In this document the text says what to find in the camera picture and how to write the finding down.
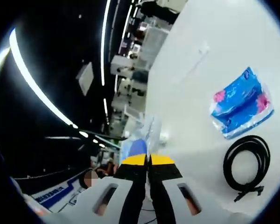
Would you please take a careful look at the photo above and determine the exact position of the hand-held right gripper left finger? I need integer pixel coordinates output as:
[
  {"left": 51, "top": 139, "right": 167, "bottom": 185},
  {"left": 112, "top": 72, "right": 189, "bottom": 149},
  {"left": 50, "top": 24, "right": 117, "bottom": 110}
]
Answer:
[{"left": 76, "top": 153, "right": 147, "bottom": 224}]

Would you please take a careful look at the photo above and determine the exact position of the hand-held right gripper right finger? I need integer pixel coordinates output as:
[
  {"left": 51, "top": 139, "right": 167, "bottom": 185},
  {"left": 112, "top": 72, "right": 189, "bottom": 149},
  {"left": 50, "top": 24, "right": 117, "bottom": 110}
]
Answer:
[{"left": 148, "top": 154, "right": 224, "bottom": 224}]

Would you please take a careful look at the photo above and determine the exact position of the clear bag with blue contents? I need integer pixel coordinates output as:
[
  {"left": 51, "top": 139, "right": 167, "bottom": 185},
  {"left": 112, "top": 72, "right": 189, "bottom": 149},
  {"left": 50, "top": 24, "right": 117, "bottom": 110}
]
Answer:
[{"left": 119, "top": 113, "right": 163, "bottom": 162}]

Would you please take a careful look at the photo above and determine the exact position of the black cable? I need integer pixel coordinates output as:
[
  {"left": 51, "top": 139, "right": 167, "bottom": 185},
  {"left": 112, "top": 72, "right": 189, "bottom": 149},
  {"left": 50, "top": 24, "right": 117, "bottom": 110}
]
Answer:
[{"left": 223, "top": 135, "right": 271, "bottom": 203}]

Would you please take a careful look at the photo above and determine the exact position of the blue tissue pack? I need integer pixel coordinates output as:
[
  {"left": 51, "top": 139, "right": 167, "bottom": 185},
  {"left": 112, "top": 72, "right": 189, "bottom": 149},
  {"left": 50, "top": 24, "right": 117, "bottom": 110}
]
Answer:
[{"left": 209, "top": 66, "right": 275, "bottom": 140}]

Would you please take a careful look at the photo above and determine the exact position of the white blue printed board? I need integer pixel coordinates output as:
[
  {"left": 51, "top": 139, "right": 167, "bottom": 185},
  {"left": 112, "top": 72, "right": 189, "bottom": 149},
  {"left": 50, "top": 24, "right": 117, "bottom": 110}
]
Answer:
[{"left": 31, "top": 178, "right": 90, "bottom": 213}]

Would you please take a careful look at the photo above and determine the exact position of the ceiling vent panel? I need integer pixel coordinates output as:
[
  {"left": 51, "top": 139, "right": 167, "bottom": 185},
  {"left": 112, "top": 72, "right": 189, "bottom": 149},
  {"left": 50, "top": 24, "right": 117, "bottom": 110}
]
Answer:
[{"left": 75, "top": 61, "right": 94, "bottom": 97}]

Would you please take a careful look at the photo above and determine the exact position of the white table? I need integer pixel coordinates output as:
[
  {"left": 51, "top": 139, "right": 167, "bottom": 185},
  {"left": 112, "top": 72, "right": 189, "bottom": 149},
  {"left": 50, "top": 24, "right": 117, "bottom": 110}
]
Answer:
[{"left": 120, "top": 0, "right": 280, "bottom": 220}]

